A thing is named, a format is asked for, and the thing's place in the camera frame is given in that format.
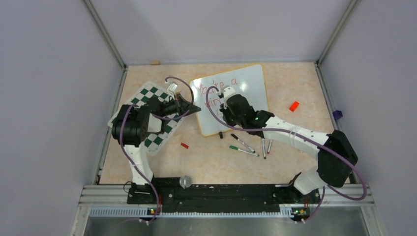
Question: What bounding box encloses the blue whiteboard marker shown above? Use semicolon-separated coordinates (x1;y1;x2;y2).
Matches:
261;138;267;159

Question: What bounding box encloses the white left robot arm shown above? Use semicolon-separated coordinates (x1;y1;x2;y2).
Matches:
112;94;201;203

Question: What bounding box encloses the purple block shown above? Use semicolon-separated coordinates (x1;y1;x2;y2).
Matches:
332;110;343;120

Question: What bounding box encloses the grey round knob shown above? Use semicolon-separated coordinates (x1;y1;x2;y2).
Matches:
179;176;192;189

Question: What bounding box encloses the green whiteboard marker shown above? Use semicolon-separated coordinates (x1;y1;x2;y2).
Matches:
229;146;259;157

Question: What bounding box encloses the small wooden block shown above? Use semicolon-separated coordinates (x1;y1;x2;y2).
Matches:
150;60;161;65

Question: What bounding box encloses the yellow framed whiteboard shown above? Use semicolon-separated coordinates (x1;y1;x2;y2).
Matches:
190;64;269;137

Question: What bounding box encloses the orange red block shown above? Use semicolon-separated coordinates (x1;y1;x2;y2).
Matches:
289;101;299;112

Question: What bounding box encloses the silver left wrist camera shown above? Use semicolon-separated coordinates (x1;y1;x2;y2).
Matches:
167;82;178;93

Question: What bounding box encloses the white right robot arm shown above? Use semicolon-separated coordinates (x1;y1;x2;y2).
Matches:
218;86;358;203

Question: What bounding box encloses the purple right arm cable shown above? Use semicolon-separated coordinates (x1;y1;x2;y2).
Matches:
205;86;367;225

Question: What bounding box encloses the purple whiteboard marker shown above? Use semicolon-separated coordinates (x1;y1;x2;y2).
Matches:
267;140;273;154

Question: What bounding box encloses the green white chessboard mat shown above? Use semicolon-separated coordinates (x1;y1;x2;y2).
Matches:
108;81;201;156

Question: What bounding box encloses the black whiteboard marker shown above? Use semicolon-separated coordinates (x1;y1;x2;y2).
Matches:
231;133;256;153

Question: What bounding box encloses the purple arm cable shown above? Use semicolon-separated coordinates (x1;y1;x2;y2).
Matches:
118;77;195;225
205;86;367;225

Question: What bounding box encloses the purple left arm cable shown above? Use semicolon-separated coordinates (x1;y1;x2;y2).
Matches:
118;77;195;225

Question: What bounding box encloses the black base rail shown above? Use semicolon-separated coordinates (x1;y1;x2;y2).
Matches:
127;177;320;213

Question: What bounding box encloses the red marker cap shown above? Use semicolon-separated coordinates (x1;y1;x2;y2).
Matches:
180;143;189;149

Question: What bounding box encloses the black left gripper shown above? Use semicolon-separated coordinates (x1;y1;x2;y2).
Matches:
159;93;200;117

